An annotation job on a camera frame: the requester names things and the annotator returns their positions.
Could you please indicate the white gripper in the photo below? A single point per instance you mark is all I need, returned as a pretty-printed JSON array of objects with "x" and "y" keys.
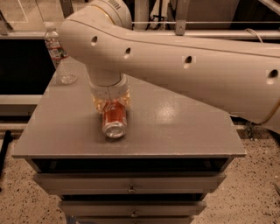
[{"x": 108, "y": 91}]

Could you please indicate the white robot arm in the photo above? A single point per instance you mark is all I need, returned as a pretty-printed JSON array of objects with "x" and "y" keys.
[{"x": 239, "y": 77}]

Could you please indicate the clear plastic water bottle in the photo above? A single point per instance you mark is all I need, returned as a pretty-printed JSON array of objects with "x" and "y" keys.
[{"x": 59, "y": 56}]

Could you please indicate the grey drawer cabinet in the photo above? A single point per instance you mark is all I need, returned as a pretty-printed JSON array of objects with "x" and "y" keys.
[{"x": 167, "y": 134}]

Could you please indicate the orange coke can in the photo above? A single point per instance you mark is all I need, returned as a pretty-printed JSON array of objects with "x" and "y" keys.
[{"x": 114, "y": 122}]

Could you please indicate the upper grey drawer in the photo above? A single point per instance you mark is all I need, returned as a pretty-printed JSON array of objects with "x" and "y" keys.
[{"x": 82, "y": 184}]

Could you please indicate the grey drawer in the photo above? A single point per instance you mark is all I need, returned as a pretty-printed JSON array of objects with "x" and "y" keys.
[
  {"x": 82, "y": 184},
  {"x": 132, "y": 209}
]

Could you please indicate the metal window railing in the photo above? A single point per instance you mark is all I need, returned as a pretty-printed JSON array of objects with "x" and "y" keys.
[{"x": 258, "y": 15}]

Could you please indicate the lower grey drawer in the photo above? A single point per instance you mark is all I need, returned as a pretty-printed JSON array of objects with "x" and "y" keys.
[{"x": 132, "y": 209}]

